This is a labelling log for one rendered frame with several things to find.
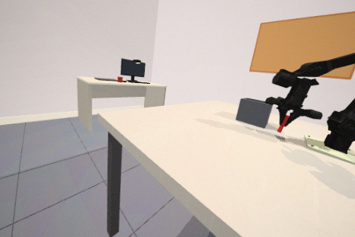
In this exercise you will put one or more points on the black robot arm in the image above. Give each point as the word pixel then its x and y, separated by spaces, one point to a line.
pixel 341 124

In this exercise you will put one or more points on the red peg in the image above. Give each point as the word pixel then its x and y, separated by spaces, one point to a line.
pixel 283 124

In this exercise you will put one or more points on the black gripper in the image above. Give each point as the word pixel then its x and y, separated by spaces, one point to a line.
pixel 293 102

